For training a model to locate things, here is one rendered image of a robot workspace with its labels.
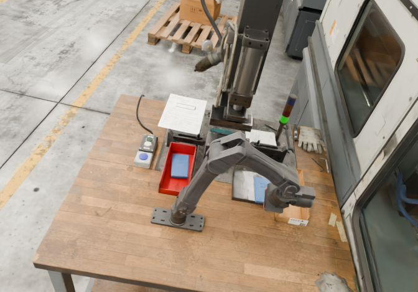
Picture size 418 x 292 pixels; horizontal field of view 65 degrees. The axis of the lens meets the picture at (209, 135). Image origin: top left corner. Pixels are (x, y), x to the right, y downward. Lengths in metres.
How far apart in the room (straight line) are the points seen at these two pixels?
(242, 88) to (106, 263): 0.79
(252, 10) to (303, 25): 3.23
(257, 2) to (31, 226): 1.93
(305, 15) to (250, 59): 3.22
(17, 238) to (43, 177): 0.49
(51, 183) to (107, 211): 1.36
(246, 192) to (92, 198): 0.62
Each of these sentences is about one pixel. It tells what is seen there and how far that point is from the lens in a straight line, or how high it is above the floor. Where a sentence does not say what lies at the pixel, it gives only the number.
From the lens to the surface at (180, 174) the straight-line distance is 1.44.
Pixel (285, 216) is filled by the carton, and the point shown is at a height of 0.91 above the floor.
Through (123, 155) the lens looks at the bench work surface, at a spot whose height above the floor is 0.90.
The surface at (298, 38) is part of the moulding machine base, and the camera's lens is 4.52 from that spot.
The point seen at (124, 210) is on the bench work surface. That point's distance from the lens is 1.33.
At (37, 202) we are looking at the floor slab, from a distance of 2.57.
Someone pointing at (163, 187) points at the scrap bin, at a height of 0.90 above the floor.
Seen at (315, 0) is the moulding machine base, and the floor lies 0.80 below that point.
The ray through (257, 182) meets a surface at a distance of 1.47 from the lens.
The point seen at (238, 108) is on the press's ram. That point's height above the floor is 1.19.
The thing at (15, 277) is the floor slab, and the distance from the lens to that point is 2.31.
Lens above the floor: 1.99
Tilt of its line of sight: 41 degrees down
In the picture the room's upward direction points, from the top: 12 degrees clockwise
